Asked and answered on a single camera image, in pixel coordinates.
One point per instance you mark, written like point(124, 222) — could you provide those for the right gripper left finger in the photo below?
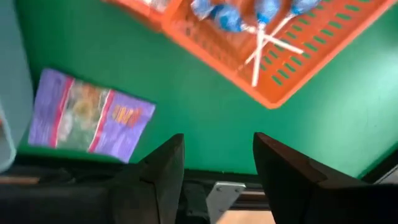
point(161, 186)

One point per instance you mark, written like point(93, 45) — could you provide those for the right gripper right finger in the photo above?
point(286, 180)

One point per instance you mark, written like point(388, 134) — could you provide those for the blue lollipop white stick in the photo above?
point(228, 17)
point(265, 9)
point(202, 7)
point(303, 4)

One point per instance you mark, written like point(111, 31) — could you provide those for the purple rainbow candy packet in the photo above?
point(93, 118)

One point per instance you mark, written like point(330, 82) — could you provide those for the orange plastic basket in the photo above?
point(217, 46)

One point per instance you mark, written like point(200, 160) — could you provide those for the teal plastic bin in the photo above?
point(15, 77)

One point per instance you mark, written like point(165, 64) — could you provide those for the silver corner bracket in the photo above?
point(224, 196)

